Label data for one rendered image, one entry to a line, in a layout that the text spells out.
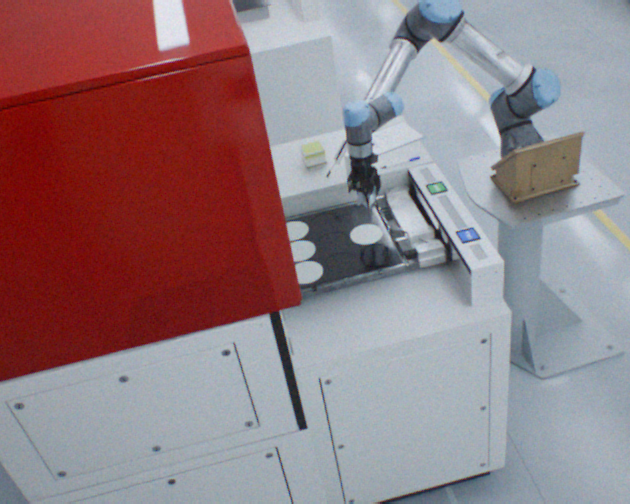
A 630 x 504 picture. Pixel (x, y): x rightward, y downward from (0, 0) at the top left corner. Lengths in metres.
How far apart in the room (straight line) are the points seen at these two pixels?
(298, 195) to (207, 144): 1.09
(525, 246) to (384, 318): 0.79
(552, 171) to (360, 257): 0.73
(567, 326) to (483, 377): 1.02
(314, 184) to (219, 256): 1.00
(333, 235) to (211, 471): 0.81
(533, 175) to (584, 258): 1.17
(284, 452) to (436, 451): 0.69
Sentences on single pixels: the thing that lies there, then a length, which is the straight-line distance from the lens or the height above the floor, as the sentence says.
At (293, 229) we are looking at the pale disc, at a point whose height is 0.90.
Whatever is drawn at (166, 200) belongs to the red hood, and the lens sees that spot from 1.32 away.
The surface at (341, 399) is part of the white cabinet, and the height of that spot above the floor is 0.65.
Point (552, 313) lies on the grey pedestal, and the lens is 3.06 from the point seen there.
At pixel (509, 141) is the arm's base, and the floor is 0.98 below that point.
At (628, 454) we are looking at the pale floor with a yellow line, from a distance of 2.81.
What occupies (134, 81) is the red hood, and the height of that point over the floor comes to 1.80.
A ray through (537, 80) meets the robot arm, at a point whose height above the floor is 1.20.
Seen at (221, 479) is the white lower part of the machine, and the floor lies 0.71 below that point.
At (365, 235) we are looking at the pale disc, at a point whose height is 0.90.
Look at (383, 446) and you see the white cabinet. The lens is 2.30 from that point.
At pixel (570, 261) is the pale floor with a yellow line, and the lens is 3.49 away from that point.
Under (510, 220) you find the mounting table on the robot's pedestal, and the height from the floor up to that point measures 0.82.
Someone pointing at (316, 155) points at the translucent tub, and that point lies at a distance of 2.40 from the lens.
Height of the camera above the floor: 2.25
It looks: 38 degrees down
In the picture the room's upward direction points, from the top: 10 degrees counter-clockwise
